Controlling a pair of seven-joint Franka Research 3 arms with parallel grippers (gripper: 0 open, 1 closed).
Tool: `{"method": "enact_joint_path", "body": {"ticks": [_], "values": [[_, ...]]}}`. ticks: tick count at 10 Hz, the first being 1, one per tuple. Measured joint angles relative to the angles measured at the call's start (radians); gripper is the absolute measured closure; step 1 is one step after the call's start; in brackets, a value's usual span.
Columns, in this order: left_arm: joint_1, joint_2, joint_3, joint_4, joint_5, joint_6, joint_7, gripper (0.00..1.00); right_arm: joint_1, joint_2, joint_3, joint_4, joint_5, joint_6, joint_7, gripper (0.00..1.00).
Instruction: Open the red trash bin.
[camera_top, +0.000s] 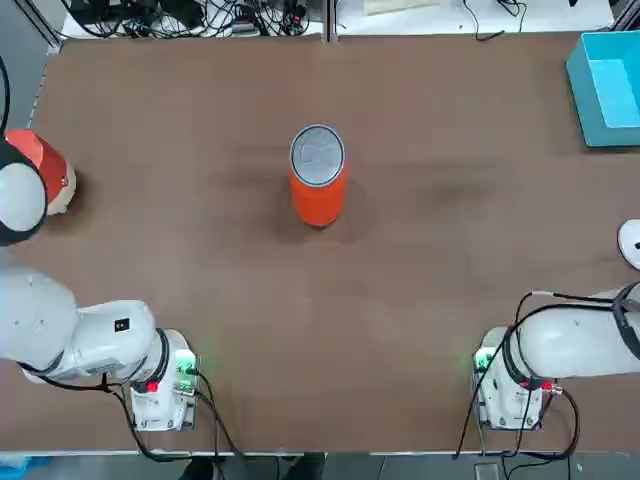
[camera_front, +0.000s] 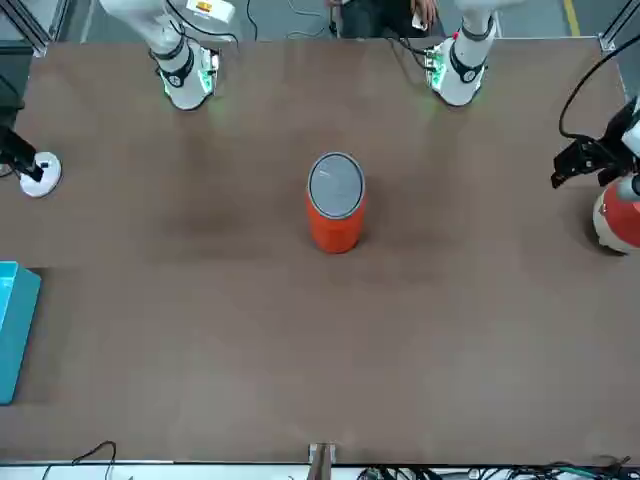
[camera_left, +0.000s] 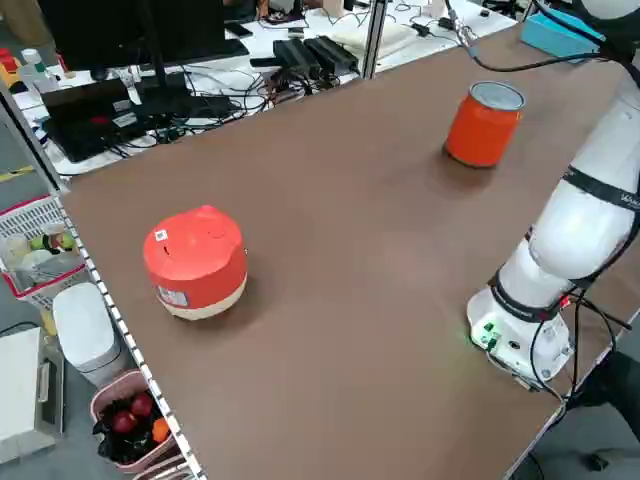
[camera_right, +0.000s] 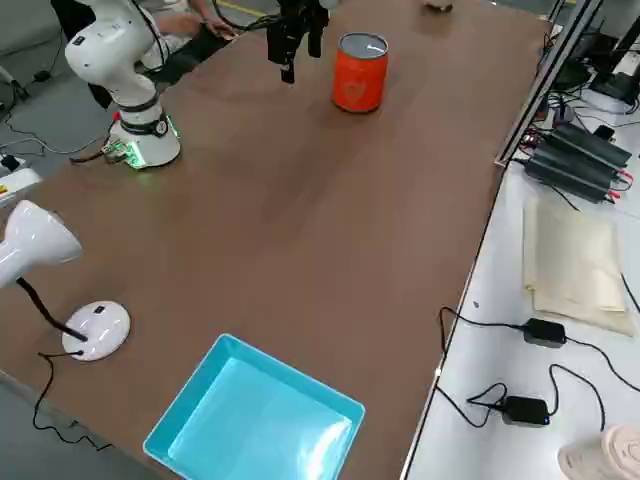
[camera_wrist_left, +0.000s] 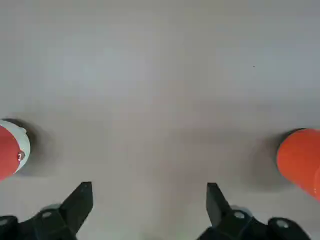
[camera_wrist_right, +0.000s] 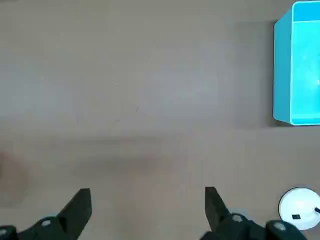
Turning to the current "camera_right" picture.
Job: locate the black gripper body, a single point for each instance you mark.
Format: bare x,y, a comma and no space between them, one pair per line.
302,11

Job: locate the red trash bin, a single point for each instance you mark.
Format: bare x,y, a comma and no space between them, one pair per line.
357,82

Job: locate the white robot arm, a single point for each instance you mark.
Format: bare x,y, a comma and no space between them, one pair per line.
107,55

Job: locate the black finned power supply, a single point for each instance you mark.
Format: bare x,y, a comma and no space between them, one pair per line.
570,175
590,145

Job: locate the white control box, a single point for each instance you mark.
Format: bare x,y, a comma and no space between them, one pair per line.
17,186

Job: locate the black phone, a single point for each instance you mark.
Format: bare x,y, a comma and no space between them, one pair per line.
605,132

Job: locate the black monitor stand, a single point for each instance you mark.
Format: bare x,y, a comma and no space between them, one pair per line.
617,85

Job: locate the white desk lamp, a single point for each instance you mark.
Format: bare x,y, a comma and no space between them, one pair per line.
37,240

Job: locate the beige paper folder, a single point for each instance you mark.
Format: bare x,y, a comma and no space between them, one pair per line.
575,260

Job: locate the blue plastic tray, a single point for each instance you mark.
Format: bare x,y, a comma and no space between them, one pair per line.
260,415

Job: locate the black power adapter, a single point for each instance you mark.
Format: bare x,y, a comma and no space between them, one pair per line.
545,333
525,410

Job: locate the pink beige soft item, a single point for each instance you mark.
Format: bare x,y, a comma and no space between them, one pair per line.
610,452

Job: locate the aluminium frame post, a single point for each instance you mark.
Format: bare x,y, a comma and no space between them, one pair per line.
530,105

